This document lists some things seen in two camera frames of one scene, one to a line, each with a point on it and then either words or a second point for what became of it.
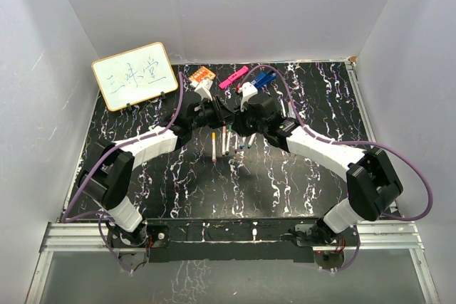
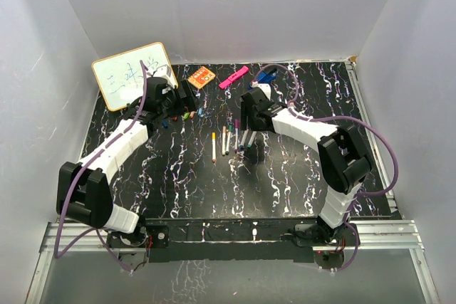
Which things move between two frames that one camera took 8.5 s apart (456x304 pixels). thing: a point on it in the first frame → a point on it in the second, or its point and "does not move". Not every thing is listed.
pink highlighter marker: [236, 75] does not move
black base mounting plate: [227, 240] does not move
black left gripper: [222, 114] → [192, 102]
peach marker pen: [224, 139] does not move
